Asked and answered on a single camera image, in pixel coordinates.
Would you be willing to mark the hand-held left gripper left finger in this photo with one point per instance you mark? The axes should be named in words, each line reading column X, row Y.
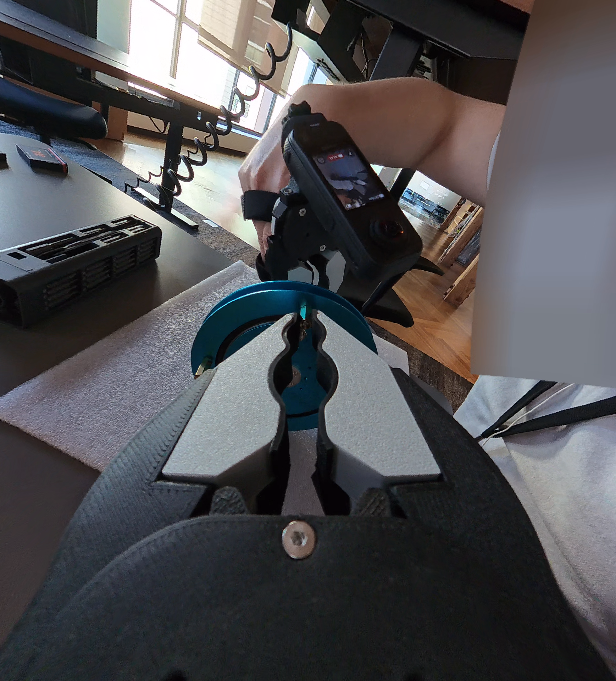
column 222, row 425

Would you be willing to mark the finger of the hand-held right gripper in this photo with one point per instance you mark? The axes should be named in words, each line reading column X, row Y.
column 335, row 268

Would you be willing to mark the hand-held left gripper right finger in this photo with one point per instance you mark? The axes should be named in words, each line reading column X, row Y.
column 382, row 425

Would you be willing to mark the blue metal wheel assembly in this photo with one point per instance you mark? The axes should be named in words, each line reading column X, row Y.
column 238, row 306

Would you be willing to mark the person's right forearm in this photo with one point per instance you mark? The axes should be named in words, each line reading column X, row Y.
column 419, row 122

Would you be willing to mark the wooden background desk black legs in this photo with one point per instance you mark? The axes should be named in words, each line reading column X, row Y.
column 172, row 159

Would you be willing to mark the black standing desk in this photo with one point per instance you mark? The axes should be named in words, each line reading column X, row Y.
column 472, row 37

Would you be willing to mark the dark grey desk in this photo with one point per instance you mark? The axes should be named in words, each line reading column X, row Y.
column 20, row 505

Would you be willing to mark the person's right hand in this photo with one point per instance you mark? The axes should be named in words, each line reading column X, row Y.
column 265, row 165

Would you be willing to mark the white foam mat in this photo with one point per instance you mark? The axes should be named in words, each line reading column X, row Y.
column 100, row 388

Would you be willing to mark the large window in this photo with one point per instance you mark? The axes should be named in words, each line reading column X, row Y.
column 148, row 32

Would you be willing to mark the black screwdriver bit case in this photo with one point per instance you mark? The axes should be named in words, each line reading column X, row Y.
column 74, row 276

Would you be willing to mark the person's white shirt torso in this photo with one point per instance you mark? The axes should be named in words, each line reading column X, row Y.
column 579, row 505

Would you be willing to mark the small black box red print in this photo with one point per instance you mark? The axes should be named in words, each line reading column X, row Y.
column 42, row 158

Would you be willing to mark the dark blue office chair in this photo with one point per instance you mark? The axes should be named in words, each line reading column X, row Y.
column 31, row 106

